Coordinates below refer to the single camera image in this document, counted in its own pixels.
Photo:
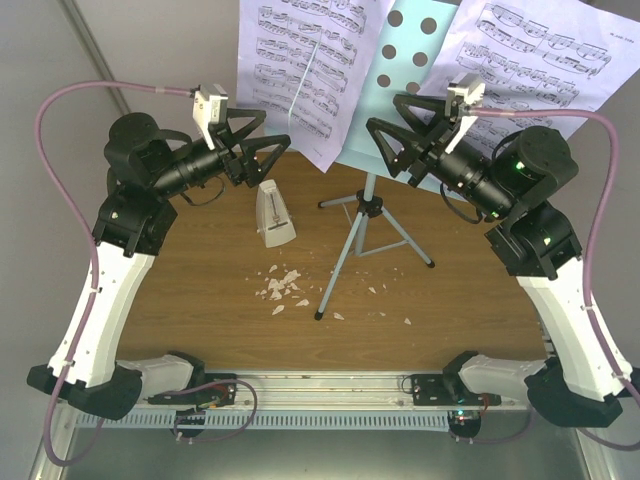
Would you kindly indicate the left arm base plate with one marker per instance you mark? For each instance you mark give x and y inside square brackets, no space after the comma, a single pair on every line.
[222,394]

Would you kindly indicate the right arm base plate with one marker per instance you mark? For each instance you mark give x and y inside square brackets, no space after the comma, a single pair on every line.
[429,389]

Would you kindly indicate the left aluminium frame post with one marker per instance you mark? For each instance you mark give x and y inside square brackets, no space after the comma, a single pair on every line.
[86,38]

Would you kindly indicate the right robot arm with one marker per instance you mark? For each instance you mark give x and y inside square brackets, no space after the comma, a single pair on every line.
[583,377]

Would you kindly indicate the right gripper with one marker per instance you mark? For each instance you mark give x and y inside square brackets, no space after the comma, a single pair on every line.
[422,152]

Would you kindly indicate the white debris pile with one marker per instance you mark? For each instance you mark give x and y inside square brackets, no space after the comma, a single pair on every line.
[279,282]

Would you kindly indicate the sheet music paper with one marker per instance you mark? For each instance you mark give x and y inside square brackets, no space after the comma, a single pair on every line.
[305,63]
[537,55]

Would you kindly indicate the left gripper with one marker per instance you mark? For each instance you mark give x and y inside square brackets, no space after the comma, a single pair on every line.
[242,169]

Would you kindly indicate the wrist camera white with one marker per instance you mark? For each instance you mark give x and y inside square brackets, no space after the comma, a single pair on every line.
[464,92]
[209,108]

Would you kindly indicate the aluminium front rail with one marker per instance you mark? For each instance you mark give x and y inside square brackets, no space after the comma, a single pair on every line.
[291,390]

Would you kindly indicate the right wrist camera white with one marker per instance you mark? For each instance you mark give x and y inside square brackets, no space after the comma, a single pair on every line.
[464,92]

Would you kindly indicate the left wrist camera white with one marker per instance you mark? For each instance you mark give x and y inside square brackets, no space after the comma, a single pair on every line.
[209,108]

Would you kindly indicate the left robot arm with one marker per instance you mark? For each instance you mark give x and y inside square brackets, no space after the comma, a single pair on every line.
[151,165]

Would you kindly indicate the slotted cable duct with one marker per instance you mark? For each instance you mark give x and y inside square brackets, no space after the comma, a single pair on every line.
[290,420]

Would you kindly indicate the white metronome body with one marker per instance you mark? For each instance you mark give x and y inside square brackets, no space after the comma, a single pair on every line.
[274,223]

